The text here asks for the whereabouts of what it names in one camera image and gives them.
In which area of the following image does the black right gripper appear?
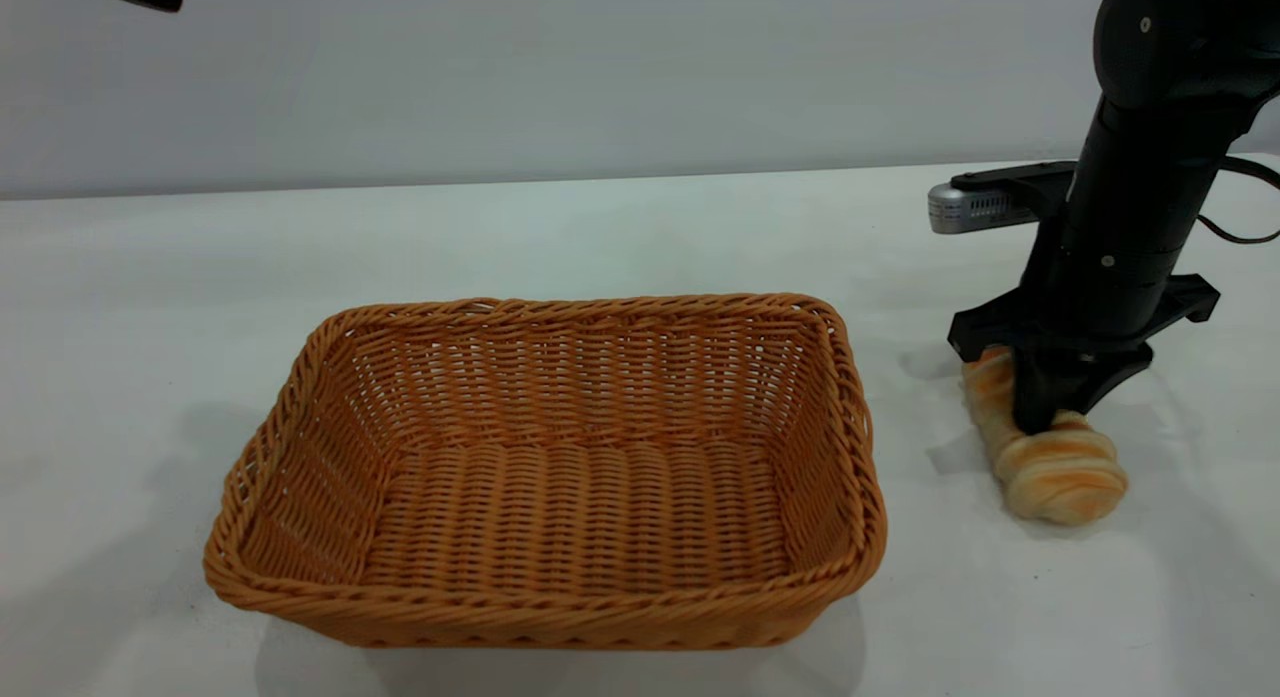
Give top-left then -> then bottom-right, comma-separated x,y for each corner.
948,247 -> 1221,436

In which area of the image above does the striped orange bread roll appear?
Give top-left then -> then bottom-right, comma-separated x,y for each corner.
962,345 -> 1129,525

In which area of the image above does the woven orange wicker basket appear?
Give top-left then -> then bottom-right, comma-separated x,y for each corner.
203,293 -> 888,650

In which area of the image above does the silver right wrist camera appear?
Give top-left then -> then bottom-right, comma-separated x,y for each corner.
928,162 -> 1079,235

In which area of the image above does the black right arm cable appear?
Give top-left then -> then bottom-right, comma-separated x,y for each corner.
1195,155 -> 1280,246

